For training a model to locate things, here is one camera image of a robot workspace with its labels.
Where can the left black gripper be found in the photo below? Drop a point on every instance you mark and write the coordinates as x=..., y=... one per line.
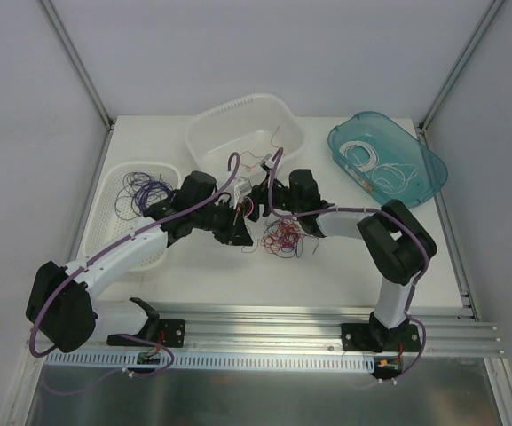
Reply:
x=231, y=220

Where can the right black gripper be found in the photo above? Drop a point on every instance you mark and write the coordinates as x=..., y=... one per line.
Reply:
x=263, y=195

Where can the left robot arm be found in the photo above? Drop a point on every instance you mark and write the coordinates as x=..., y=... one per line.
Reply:
x=104, y=266

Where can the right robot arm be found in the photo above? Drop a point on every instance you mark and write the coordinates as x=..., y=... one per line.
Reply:
x=398, y=244

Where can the white deep plastic basket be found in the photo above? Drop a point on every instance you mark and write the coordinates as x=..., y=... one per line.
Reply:
x=252, y=126

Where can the white perforated flat basket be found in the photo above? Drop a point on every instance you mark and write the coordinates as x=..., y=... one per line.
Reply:
x=126, y=191

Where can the teal transparent plastic bin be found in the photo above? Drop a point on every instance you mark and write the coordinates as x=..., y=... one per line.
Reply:
x=385, y=160

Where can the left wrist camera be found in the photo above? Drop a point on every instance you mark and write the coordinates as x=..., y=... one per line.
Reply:
x=241, y=188

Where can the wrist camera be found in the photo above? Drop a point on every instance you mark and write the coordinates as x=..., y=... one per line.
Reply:
x=241, y=188
x=271, y=161

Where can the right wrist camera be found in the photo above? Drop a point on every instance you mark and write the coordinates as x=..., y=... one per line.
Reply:
x=271, y=161

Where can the aluminium mounting rail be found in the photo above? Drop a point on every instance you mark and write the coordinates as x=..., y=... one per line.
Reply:
x=221, y=327

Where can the left aluminium frame post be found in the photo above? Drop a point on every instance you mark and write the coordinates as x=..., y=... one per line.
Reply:
x=59, y=29

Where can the aluminium frame post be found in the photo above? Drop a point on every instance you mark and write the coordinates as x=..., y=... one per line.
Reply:
x=59, y=29
x=490, y=15

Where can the white slotted cable duct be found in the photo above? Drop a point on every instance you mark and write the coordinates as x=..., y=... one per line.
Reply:
x=214, y=361

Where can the right aluminium frame post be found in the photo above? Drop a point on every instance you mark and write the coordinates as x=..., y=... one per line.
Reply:
x=490, y=15

